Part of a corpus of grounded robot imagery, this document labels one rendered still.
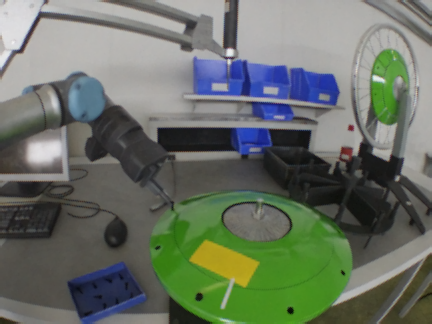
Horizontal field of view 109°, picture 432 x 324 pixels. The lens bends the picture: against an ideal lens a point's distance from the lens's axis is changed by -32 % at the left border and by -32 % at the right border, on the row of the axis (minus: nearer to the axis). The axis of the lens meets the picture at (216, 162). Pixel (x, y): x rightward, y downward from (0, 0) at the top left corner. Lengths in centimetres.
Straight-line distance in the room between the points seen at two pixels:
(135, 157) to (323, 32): 132
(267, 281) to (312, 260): 7
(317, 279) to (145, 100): 106
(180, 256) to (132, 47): 104
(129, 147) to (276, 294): 29
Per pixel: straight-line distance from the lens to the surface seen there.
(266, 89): 102
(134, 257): 53
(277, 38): 130
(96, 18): 46
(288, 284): 27
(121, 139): 37
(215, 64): 115
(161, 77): 115
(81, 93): 30
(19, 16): 46
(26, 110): 29
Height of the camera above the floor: 128
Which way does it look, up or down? 20 degrees down
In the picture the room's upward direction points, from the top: 3 degrees clockwise
